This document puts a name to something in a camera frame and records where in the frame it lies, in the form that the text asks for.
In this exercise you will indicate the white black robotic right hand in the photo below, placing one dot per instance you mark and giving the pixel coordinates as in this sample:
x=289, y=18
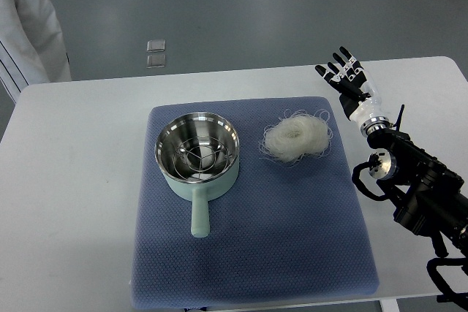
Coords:
x=358, y=94

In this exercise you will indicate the white vermicelli nest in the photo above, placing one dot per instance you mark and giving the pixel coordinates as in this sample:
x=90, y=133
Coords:
x=296, y=136

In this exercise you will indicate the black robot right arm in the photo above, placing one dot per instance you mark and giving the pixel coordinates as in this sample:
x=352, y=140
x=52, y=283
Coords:
x=426, y=194

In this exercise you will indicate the mint green steel pot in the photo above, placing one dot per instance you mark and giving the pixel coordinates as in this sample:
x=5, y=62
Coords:
x=200, y=124

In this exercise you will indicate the blue textured mat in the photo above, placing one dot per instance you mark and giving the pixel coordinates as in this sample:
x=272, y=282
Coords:
x=279, y=233

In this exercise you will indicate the lower metal floor plate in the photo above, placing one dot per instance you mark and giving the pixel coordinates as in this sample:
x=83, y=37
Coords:
x=156, y=60

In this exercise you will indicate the metal floor plate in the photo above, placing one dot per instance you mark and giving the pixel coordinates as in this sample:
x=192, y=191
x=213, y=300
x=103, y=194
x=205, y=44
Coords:
x=156, y=45
x=156, y=60

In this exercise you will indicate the upper metal floor plate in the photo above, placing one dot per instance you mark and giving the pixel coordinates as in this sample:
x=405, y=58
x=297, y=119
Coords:
x=156, y=45

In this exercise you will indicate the person in white clothing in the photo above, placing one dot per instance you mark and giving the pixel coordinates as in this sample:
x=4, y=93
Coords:
x=32, y=46

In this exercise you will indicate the wire steaming rack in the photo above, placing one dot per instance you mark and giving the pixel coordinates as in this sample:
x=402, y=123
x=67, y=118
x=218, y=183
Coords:
x=200, y=159

